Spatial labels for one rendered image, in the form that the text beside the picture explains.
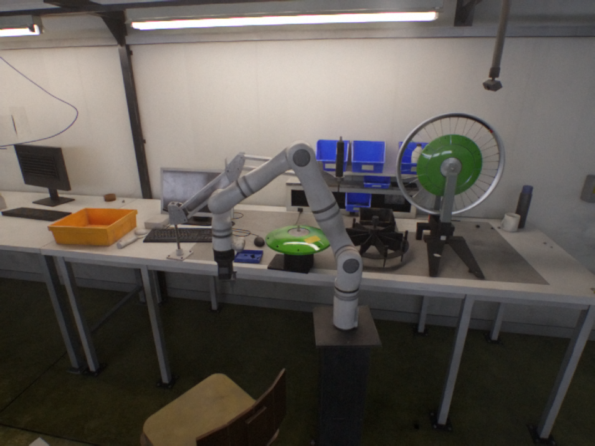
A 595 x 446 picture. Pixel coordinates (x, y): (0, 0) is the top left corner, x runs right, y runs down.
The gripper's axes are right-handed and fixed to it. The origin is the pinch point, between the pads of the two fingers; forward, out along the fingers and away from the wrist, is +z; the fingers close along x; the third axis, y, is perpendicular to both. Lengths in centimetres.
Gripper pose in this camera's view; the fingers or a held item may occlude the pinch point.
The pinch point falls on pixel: (233, 289)
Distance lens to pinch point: 134.3
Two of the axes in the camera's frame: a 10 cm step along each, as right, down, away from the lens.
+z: 0.0, 9.3, 3.7
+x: 0.2, 3.7, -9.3
